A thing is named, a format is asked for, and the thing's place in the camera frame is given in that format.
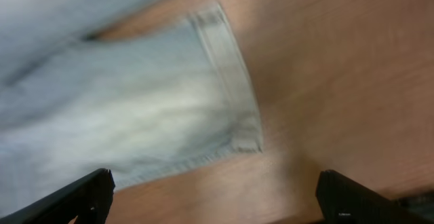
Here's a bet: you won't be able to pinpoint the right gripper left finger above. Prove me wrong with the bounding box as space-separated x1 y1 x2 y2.
1 168 115 224

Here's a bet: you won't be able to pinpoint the light blue denim shorts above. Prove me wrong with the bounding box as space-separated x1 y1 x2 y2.
1 0 263 216

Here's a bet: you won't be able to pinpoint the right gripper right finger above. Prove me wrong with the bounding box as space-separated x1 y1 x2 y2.
315 170 433 224

